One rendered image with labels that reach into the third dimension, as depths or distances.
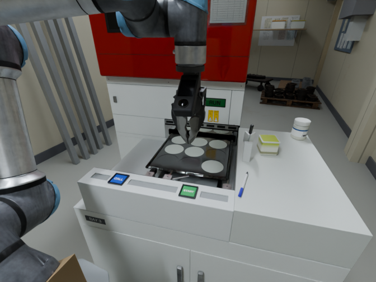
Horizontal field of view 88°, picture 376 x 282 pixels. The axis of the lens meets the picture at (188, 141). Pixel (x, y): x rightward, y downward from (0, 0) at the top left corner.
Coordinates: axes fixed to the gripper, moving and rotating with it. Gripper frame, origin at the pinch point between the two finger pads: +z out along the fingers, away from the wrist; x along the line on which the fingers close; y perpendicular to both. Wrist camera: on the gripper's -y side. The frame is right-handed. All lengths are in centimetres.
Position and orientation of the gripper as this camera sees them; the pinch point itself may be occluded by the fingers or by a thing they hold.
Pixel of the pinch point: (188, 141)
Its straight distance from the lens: 55.7
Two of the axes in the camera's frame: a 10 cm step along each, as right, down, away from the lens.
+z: 0.0, 8.9, 4.6
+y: 2.5, -4.5, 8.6
